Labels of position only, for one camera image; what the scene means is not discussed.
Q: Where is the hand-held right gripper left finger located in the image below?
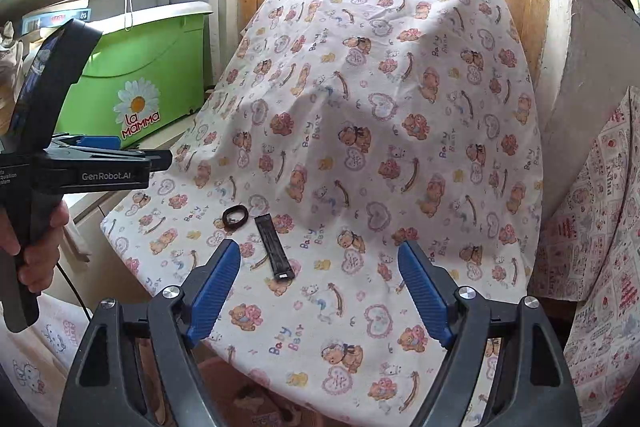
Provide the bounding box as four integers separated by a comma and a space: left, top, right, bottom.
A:
56, 238, 242, 427

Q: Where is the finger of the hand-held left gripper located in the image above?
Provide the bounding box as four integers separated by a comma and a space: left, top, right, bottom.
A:
50, 134, 124, 152
45, 146, 173, 172

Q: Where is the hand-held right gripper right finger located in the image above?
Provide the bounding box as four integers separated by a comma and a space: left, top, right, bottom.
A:
397, 239, 583, 427

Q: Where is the black hair tie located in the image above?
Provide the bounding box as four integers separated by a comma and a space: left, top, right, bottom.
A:
221, 206, 250, 231

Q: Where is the pink plastic basin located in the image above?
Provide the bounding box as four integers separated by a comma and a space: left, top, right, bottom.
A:
137, 337, 292, 427

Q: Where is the person's left hand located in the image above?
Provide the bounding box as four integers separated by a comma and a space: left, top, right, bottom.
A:
0, 203, 71, 294

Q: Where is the green plastic bin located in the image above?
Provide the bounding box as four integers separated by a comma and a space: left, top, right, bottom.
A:
52, 1, 215, 150

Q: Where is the beige bag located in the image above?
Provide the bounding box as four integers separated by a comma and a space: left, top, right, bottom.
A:
0, 21, 27, 108

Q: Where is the blue box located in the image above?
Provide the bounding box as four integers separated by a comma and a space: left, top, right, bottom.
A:
21, 8, 92, 34

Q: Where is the bear print cloth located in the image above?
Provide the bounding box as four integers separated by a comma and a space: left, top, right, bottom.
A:
100, 0, 547, 427

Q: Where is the strawberry print cloth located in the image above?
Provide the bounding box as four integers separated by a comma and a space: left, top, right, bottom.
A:
527, 87, 640, 414

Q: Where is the cat print cloth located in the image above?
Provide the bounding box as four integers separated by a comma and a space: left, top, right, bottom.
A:
0, 292, 97, 427

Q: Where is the black cable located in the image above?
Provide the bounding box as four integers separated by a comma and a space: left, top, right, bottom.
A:
55, 261, 94, 324

